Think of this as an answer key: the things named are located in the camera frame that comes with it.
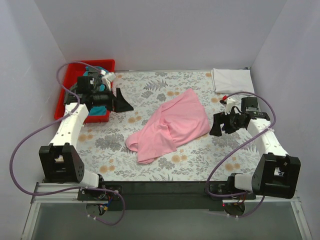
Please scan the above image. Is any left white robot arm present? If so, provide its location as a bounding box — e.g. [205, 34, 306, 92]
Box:
[39, 72, 134, 200]

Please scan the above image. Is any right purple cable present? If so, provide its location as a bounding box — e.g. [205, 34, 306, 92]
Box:
[204, 91, 277, 219]

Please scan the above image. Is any aluminium rail frame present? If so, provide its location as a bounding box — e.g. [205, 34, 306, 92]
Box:
[22, 183, 312, 240]

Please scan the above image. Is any folded white t shirt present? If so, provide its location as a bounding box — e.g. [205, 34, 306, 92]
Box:
[211, 68, 255, 94]

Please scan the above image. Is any purple cable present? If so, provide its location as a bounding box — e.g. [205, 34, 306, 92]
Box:
[9, 61, 126, 227]
[204, 91, 277, 219]

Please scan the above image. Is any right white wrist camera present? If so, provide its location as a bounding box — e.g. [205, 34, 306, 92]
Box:
[220, 95, 237, 113]

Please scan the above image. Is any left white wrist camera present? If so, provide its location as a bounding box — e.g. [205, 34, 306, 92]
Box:
[100, 70, 117, 82]

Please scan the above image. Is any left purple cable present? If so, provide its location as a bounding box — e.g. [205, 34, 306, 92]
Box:
[9, 61, 126, 227]

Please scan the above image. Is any teal t shirt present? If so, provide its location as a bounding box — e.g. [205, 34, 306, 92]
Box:
[83, 66, 111, 116]

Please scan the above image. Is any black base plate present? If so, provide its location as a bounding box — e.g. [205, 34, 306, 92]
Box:
[77, 181, 257, 213]

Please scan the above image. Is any pink t shirt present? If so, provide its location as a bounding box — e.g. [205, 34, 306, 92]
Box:
[125, 88, 211, 165]

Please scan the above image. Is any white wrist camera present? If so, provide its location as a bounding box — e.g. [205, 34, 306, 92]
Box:
[220, 95, 237, 113]
[100, 70, 117, 82]

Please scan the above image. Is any red plastic bin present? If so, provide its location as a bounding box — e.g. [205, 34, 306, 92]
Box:
[54, 59, 116, 124]

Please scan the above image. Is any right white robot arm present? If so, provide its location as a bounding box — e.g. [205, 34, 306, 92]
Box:
[205, 93, 301, 199]

